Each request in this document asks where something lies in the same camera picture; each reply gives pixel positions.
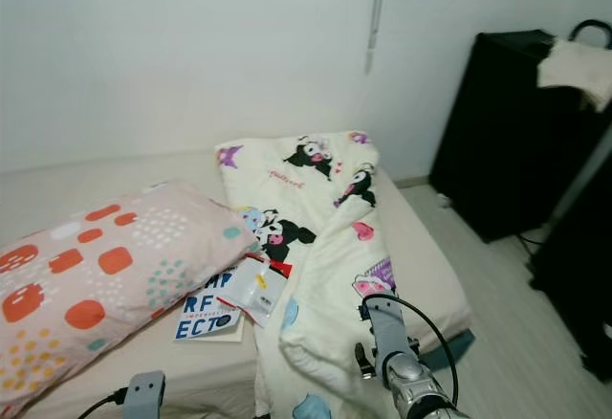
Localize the clear plastic packet red header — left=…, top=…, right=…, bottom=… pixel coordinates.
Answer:
left=216, top=253, right=292, bottom=328

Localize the pink pillow with orange patches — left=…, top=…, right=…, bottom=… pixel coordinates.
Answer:
left=0, top=182, right=257, bottom=418

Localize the cream cartoon print blanket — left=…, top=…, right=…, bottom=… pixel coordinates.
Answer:
left=216, top=132, right=403, bottom=419

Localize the white book with blue lettering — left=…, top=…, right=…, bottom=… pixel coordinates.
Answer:
left=174, top=268, right=245, bottom=342

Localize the dark furniture piece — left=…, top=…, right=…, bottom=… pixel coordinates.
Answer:
left=526, top=156, right=612, bottom=384

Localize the black cabinet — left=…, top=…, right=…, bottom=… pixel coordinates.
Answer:
left=428, top=29, right=612, bottom=244

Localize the grey pole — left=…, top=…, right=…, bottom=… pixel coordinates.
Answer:
left=547, top=122, right=612, bottom=229

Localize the cream cloth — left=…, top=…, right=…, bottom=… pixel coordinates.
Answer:
left=536, top=38, right=612, bottom=114

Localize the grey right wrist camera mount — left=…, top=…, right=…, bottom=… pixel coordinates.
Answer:
left=361, top=295, right=422, bottom=367

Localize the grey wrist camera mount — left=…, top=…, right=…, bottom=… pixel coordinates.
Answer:
left=122, top=371, right=167, bottom=419
left=361, top=295, right=422, bottom=367

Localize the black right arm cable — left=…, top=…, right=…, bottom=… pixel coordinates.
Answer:
left=373, top=290, right=462, bottom=406

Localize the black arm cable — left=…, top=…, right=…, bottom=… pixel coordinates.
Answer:
left=76, top=388, right=127, bottom=419
left=373, top=290, right=462, bottom=406

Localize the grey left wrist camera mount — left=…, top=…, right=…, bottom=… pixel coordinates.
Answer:
left=122, top=371, right=167, bottom=419

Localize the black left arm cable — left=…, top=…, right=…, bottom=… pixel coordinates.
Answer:
left=76, top=388, right=127, bottom=419

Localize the black ring handle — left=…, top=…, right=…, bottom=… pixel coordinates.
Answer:
left=569, top=19, right=612, bottom=47

